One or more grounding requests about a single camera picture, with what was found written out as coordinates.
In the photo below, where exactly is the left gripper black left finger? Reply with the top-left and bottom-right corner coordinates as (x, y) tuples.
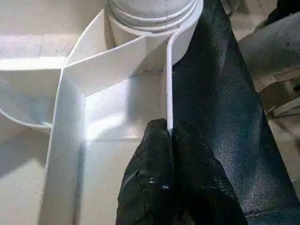
(114, 118), (175, 225)

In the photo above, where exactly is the white plastic table top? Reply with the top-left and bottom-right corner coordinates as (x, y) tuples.
(0, 0), (203, 225)

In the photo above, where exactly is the black work mat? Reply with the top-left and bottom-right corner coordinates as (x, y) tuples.
(172, 0), (300, 225)

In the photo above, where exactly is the white plastic table leg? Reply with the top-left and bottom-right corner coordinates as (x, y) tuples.
(109, 0), (199, 32)

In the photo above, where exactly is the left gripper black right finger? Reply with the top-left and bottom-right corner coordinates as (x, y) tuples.
(172, 127), (249, 225)

